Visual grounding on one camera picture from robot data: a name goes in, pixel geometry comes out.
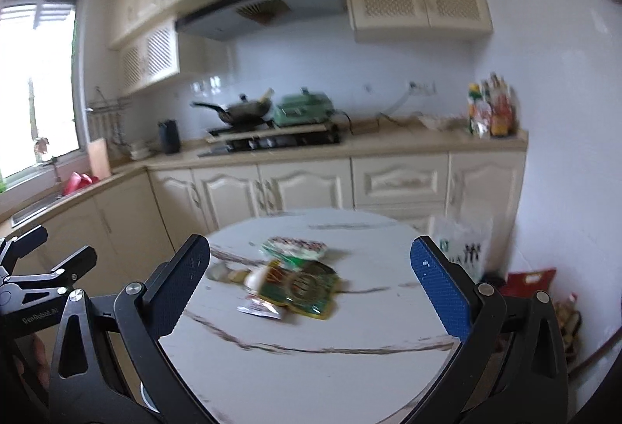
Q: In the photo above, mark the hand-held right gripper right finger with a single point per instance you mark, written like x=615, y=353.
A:
x=440, y=288

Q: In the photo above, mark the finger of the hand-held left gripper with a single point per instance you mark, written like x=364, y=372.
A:
x=80, y=261
x=29, y=242

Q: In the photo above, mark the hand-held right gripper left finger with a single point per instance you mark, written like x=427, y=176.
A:
x=182, y=288

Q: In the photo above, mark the pile of snack wrappers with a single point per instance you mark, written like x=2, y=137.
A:
x=301, y=290

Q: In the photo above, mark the person's left hand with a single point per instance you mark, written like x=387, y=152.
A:
x=36, y=358

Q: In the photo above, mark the steel kitchen sink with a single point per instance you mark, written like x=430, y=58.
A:
x=34, y=210

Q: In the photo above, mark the white plastic bag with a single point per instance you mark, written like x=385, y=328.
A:
x=464, y=244

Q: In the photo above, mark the metal kitchen faucet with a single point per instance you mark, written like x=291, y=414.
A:
x=56, y=171

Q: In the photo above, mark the red bag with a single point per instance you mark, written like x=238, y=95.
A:
x=532, y=280

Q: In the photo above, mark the wooden cutting board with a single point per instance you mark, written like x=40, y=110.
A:
x=99, y=158

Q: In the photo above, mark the cream lower cabinets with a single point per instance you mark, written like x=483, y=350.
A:
x=233, y=191

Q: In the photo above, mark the stack of white bowls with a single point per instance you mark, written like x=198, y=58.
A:
x=141, y=150

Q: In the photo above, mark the bag of vegetables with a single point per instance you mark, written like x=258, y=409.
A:
x=568, y=319

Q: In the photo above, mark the black electric kettle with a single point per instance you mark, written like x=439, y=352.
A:
x=169, y=137

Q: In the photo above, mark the round white marble table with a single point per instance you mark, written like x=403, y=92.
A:
x=316, y=380

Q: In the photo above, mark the kitchen window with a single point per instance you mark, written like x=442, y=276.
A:
x=34, y=84

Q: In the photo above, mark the white scalloped bowl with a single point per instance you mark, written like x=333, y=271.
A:
x=440, y=122

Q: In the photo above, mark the black gas stove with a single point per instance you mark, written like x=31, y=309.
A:
x=272, y=142

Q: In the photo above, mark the group of condiment bottles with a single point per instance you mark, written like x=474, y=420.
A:
x=491, y=108

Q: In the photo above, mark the black wok with lid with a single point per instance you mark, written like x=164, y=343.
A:
x=243, y=109

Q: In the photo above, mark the green electric cooking pot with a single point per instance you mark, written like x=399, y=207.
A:
x=303, y=109

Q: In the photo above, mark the range hood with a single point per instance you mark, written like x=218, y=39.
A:
x=272, y=11

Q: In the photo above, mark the metal utensil wall rack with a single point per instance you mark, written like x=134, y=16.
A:
x=109, y=113

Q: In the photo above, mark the white wall socket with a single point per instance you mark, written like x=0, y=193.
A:
x=422, y=87

